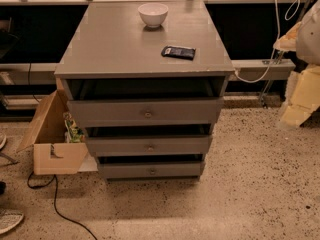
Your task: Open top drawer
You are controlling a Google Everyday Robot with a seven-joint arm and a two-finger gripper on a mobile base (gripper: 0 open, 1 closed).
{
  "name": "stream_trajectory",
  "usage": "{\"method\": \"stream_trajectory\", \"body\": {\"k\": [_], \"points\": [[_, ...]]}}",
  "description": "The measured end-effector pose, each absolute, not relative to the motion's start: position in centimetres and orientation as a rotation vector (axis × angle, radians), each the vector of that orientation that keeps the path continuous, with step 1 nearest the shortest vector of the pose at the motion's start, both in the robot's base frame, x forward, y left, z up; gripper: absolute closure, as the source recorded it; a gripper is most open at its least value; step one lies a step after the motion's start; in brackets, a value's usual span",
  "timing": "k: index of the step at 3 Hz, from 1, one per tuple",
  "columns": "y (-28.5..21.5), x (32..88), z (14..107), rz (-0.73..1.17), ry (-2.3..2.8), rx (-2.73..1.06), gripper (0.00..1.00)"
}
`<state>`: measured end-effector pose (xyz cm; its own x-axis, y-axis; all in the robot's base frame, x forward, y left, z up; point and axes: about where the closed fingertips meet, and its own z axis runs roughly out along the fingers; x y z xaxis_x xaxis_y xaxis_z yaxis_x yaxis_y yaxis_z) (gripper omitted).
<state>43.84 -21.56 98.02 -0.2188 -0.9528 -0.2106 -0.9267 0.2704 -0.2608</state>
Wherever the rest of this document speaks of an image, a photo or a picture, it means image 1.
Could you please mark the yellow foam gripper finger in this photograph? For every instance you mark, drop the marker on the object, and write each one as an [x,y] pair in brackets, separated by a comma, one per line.
[302,96]
[290,40]

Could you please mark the grey top drawer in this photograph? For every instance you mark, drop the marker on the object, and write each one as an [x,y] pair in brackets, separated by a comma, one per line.
[103,113]

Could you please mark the grey drawer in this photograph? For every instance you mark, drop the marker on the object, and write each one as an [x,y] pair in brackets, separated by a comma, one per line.
[151,170]
[158,145]
[103,113]

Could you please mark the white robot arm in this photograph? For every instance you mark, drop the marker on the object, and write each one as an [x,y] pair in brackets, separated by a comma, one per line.
[309,41]

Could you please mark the grey drawer cabinet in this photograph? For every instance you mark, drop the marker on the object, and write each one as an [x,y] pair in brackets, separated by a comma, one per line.
[115,56]

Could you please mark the grey bottom drawer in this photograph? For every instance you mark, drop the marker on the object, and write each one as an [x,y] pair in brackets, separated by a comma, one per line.
[151,170]

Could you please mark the grey middle drawer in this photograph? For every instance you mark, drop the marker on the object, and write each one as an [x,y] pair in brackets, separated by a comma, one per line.
[158,145]

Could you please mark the metal stand pole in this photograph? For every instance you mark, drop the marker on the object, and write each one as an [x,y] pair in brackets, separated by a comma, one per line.
[283,54]

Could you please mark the dark blue snack packet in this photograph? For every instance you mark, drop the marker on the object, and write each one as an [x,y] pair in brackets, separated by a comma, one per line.
[178,52]

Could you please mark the white bowl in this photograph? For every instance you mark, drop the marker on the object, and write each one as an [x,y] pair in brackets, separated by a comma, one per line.
[153,14]

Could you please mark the green snack bag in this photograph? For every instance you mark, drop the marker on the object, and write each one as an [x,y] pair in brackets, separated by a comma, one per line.
[73,133]

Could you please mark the cardboard box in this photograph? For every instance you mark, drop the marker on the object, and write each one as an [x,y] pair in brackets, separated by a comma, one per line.
[46,135]

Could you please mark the shoe tip at left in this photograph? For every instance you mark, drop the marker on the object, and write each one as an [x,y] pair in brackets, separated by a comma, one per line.
[3,140]

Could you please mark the grey knit shoe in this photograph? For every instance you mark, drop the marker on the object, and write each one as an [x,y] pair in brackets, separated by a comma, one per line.
[9,219]

